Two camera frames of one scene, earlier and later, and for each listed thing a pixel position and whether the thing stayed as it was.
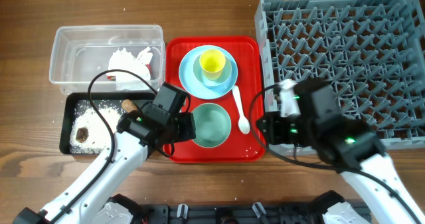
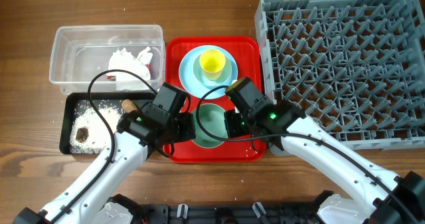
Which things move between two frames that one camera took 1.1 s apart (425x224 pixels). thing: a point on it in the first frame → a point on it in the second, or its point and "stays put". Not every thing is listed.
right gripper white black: [275, 133] → [233, 129]
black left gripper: [188, 132] stays put
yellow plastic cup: [212, 62] stays put
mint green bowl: [212, 125] stays put
